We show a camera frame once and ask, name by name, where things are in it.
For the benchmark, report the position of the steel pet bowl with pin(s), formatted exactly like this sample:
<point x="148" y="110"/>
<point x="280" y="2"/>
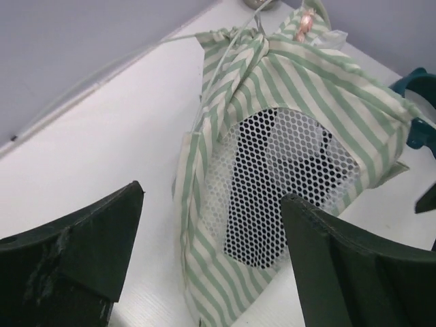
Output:
<point x="264" y="4"/>

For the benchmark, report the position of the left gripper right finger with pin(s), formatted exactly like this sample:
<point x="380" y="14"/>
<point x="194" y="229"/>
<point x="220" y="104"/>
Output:
<point x="347" y="276"/>

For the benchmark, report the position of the green striped pet tent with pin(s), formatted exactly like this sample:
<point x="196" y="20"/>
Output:
<point x="278" y="115"/>

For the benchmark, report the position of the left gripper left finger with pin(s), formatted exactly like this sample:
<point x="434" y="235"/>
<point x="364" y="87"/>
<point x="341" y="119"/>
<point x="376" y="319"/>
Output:
<point x="71" y="271"/>

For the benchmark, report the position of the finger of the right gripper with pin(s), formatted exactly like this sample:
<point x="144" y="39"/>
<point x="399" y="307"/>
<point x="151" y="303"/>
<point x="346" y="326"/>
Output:
<point x="427" y="202"/>

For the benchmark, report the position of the teal paw print toy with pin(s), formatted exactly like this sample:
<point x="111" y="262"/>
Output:
<point x="418" y="87"/>

